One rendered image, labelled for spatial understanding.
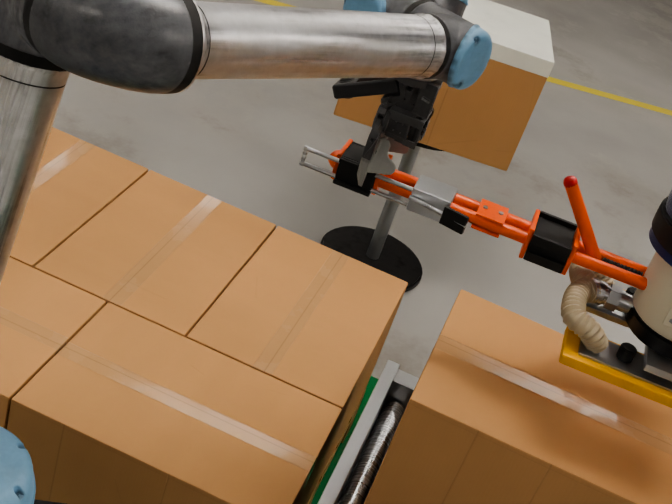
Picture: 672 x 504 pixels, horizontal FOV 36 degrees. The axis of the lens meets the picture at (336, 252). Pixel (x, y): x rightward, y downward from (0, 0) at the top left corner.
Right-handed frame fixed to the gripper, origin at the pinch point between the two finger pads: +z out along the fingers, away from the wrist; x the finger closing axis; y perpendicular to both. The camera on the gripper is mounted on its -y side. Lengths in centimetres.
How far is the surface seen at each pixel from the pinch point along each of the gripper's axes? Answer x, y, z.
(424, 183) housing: 0.5, 10.4, -1.6
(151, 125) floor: 198, -119, 123
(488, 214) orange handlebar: -1.1, 22.6, -1.7
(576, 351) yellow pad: -11.0, 44.8, 10.2
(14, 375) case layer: -13, -53, 68
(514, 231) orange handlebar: -1.9, 27.7, -1.1
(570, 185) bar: -0.2, 33.0, -12.0
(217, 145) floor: 204, -91, 123
